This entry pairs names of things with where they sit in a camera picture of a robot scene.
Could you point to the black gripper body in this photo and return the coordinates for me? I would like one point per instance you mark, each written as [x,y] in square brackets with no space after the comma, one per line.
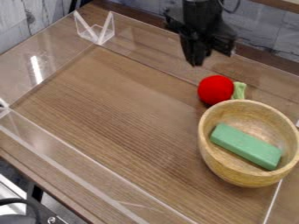
[204,23]

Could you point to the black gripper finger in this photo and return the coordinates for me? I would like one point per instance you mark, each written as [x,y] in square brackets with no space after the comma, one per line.
[194,50]
[209,47]

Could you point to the red plush fruit green leaf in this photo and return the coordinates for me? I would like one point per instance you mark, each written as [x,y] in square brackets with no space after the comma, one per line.
[218,88]

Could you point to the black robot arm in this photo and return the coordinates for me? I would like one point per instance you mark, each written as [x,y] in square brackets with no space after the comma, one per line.
[206,3]

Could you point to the wooden bowl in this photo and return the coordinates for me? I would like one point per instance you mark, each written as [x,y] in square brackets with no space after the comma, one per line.
[265,123]

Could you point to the green rectangular block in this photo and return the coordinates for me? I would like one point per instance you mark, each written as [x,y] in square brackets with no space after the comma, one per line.
[245,145]

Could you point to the clear acrylic tray wall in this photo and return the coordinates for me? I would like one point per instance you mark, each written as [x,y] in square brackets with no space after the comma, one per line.
[102,196]

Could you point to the black metal table frame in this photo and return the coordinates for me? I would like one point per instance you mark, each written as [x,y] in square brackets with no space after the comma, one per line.
[49,217]

